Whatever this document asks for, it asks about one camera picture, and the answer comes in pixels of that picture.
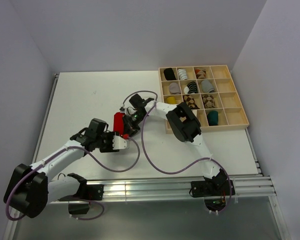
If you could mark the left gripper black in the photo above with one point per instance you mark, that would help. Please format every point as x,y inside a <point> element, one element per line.
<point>109,148</point>

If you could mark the rolled white striped sock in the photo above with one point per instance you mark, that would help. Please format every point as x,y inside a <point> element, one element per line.
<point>182,74</point>

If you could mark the rolled orange argyle sock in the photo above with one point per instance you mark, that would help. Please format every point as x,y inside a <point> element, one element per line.
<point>200,73</point>

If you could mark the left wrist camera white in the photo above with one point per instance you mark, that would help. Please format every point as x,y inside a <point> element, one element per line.
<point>119,143</point>

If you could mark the rolled black striped sock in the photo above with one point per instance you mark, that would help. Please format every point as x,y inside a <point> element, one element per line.
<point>191,88</point>

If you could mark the rolled dark argyle sock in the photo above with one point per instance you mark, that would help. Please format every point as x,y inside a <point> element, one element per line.
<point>209,101</point>

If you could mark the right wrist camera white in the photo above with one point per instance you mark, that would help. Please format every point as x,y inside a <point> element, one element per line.
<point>123,109</point>

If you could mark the red sock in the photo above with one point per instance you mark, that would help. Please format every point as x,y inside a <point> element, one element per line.
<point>118,123</point>

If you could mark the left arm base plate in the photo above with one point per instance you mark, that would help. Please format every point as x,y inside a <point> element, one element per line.
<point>94,192</point>

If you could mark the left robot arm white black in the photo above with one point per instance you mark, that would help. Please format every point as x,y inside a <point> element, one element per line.
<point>32,187</point>

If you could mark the brown striped sock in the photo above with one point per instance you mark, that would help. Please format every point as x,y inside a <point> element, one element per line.
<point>195,112</point>

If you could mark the dark green reindeer sock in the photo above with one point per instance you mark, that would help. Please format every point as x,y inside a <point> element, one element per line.
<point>213,118</point>

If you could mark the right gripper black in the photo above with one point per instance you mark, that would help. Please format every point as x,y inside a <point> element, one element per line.
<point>129,128</point>

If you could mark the rolled yellow sock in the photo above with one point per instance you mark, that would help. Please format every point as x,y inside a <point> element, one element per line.
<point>171,100</point>

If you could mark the wooden compartment tray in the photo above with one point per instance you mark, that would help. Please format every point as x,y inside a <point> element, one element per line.
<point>232,115</point>

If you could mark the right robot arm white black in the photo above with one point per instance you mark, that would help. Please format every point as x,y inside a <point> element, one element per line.
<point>186,128</point>

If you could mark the rolled brown argyle sock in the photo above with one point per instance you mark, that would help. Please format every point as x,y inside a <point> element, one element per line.
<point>190,102</point>

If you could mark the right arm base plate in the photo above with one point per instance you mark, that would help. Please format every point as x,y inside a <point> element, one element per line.
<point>204,188</point>

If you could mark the aluminium frame rail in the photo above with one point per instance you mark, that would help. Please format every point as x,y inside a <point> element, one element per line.
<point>151,189</point>

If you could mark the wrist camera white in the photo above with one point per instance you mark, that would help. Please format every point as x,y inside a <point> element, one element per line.
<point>123,109</point>
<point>119,143</point>

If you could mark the rolled grey beige sock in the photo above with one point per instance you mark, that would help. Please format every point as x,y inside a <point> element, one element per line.
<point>174,88</point>

